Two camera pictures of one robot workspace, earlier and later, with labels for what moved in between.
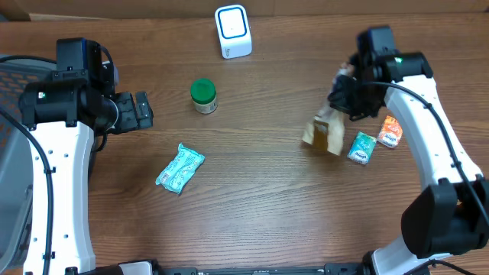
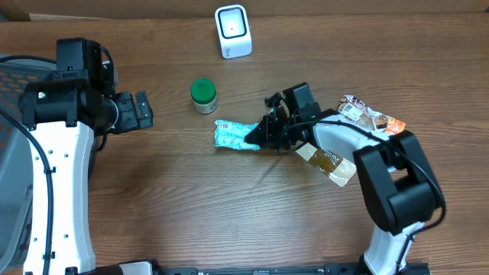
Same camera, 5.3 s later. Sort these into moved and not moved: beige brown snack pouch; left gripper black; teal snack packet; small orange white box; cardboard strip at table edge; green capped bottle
Moved: teal snack packet; beige brown snack pouch
Not moved: small orange white box; left gripper black; cardboard strip at table edge; green capped bottle
